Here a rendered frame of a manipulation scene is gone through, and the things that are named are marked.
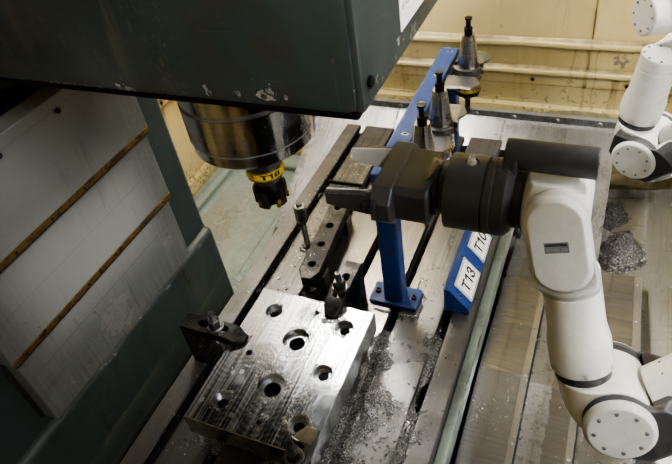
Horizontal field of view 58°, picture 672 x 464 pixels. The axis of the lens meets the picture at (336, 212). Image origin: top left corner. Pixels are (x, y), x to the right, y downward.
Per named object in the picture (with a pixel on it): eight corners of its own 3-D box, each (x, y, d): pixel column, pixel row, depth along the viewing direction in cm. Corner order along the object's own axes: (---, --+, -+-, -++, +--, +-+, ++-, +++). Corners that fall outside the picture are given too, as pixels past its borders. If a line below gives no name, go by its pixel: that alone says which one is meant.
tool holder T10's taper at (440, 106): (435, 113, 115) (434, 81, 110) (456, 117, 112) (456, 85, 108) (423, 125, 112) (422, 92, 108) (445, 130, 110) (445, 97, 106)
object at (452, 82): (481, 79, 125) (481, 76, 124) (476, 92, 121) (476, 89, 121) (448, 77, 127) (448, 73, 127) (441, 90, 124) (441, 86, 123)
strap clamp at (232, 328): (261, 363, 116) (243, 312, 107) (253, 377, 114) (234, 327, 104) (203, 347, 121) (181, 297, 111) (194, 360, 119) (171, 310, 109)
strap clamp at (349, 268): (367, 299, 125) (359, 247, 115) (343, 350, 116) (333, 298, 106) (352, 296, 126) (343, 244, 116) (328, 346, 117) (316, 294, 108)
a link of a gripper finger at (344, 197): (325, 183, 72) (374, 190, 70) (329, 203, 74) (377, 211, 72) (320, 191, 71) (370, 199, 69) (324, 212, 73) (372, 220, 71)
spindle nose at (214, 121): (251, 91, 85) (230, 8, 78) (343, 116, 77) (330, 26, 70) (167, 152, 76) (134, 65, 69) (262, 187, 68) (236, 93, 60)
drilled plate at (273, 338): (376, 330, 114) (374, 313, 110) (314, 474, 94) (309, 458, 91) (269, 304, 122) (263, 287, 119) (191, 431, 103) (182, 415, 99)
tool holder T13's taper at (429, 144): (415, 147, 107) (413, 114, 103) (439, 150, 106) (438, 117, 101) (407, 161, 104) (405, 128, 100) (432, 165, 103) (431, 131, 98)
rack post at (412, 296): (423, 292, 124) (416, 178, 105) (416, 312, 121) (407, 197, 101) (377, 283, 128) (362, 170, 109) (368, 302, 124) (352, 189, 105)
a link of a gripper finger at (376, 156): (353, 164, 80) (398, 171, 77) (350, 144, 77) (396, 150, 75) (357, 157, 81) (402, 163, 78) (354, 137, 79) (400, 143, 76)
